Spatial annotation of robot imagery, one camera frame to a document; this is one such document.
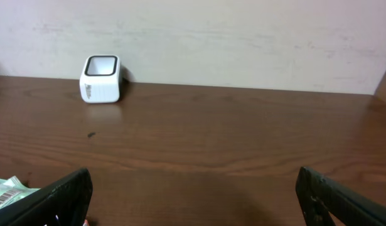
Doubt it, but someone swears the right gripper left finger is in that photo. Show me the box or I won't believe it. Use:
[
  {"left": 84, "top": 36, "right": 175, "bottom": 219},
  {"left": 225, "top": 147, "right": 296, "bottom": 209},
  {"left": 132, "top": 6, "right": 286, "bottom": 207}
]
[{"left": 0, "top": 168, "right": 93, "bottom": 226}]

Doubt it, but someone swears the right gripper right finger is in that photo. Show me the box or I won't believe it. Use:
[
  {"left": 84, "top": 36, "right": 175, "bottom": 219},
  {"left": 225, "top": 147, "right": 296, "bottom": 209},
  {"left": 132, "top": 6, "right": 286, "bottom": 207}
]
[{"left": 296, "top": 167, "right": 386, "bottom": 226}]

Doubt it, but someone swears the mint green wipes packet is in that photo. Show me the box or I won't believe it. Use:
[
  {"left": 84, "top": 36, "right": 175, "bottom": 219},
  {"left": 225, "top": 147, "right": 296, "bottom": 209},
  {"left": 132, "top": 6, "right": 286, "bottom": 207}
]
[{"left": 0, "top": 176, "right": 39, "bottom": 209}]

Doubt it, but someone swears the white barcode scanner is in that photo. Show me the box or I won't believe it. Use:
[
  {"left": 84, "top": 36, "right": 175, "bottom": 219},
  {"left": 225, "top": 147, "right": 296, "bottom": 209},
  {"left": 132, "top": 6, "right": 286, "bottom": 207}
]
[{"left": 79, "top": 55, "right": 122, "bottom": 104}]

